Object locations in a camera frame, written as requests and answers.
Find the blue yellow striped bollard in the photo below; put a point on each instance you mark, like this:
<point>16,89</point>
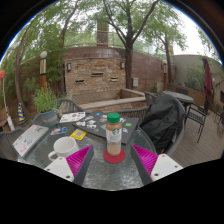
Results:
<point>21,112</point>

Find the globe-topped wooden lamp post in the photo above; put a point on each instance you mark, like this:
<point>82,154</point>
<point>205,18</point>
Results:
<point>43,71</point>
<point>165,75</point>

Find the potted green plant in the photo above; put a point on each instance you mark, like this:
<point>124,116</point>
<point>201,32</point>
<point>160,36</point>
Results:
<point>46,100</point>

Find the dark grey jacket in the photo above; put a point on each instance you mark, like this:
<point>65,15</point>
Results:
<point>163,123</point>

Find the grey wall utility box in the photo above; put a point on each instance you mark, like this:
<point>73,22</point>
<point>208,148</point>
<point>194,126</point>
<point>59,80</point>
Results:
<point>135,82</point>

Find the white sticker sheet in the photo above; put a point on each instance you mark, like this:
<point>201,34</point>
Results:
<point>72,117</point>

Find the black metal patio chair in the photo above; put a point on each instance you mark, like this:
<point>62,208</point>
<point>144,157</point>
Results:
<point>198,116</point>

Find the leaning slender tree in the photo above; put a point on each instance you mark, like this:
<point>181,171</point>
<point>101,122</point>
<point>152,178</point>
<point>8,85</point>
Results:
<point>16,73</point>

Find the wall lantern light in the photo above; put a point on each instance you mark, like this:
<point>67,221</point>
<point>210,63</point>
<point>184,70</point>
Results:
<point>122,65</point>
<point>69,67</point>

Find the orange patio umbrella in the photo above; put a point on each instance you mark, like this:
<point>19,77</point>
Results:
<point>1,75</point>

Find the flat round red coaster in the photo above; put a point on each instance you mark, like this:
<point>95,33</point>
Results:
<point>114,158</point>

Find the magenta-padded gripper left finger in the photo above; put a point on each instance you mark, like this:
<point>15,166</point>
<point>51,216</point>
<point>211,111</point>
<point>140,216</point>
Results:
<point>78,160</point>

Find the white ceramic mug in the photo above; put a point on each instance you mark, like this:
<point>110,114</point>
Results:
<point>66,146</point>

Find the black laptop with stickers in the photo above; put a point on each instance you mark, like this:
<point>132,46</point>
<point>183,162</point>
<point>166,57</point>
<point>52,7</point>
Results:
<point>96,130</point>

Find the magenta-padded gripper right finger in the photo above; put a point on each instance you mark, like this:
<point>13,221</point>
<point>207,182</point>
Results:
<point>148,160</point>

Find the round grey patio table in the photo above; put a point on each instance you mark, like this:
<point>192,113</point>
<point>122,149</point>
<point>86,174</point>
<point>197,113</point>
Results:
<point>180,96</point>

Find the small colourful sticker card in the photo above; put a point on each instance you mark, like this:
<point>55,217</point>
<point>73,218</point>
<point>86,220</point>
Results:
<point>58,131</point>

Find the closed dark red umbrella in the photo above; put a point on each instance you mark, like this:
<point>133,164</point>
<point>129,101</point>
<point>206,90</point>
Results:
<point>208,78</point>

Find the green-capped coffee drink bottle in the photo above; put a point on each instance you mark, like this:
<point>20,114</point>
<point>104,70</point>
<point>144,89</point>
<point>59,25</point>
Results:
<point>113,140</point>

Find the yellow square card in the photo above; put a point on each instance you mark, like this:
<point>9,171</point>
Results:
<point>78,134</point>

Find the large forked tree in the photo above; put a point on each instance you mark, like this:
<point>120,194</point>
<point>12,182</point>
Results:
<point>129,66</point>

